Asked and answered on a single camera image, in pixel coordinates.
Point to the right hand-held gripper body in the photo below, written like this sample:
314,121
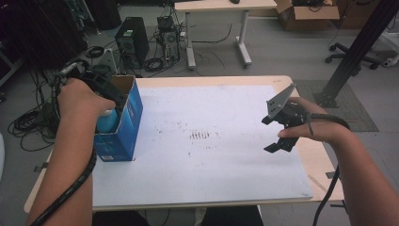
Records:
279,102

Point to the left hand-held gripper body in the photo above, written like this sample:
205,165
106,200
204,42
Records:
105,86

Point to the blue bottle with white cap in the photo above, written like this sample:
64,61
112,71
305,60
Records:
106,122

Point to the blue cardboard box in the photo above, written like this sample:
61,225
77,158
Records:
125,138

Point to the person's left hand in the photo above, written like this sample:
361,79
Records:
80,100

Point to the person's right hand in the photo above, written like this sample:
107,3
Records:
320,125

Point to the white floor device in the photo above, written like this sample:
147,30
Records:
108,61

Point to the clear tape strip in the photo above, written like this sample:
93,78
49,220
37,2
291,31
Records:
318,184

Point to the black computer tower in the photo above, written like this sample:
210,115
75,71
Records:
133,37

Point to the grey floor mat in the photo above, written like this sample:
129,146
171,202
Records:
354,119

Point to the grey open computer case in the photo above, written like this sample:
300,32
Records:
169,37

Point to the black office chair base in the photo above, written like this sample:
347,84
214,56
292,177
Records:
348,56

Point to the white table mat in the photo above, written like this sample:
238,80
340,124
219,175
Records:
204,175

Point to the dark curtain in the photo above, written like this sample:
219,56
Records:
37,31

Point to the person's right leg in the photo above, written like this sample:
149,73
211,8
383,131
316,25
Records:
233,217

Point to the brown cardboard box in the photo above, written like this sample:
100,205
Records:
309,17

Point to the white desk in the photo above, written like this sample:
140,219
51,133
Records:
219,5

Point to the black metal post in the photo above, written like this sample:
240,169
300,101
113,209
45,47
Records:
360,47

